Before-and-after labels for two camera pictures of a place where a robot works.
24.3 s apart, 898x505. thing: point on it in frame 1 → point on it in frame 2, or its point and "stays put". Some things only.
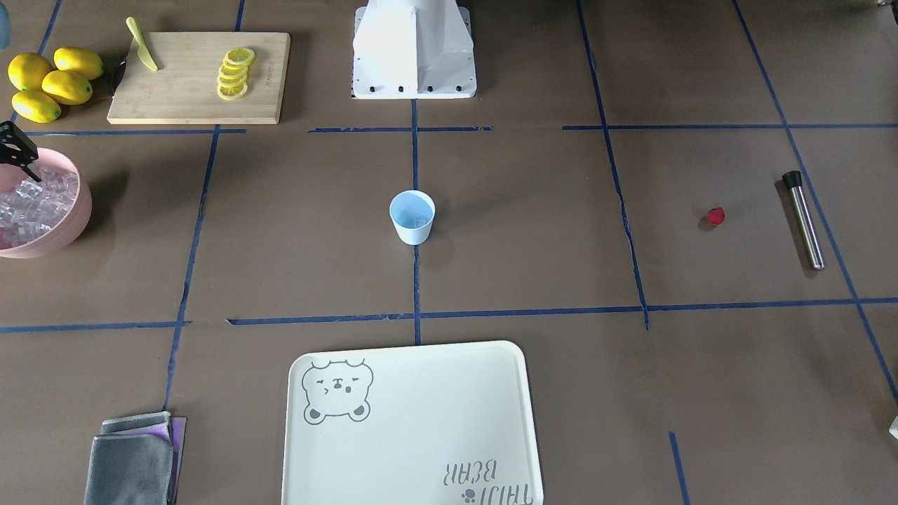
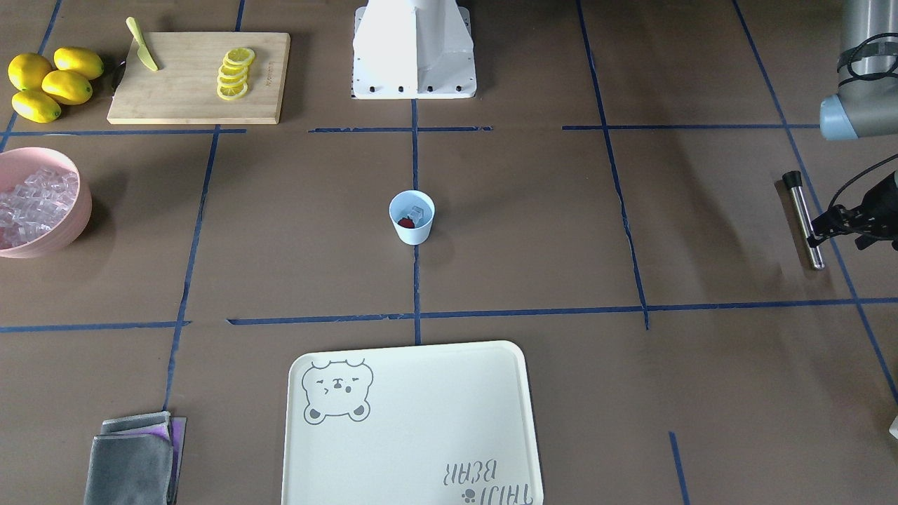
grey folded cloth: [136, 460] stays put
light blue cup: [413, 212] stays put
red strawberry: [715, 215] → [407, 222]
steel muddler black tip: [793, 180] stays put
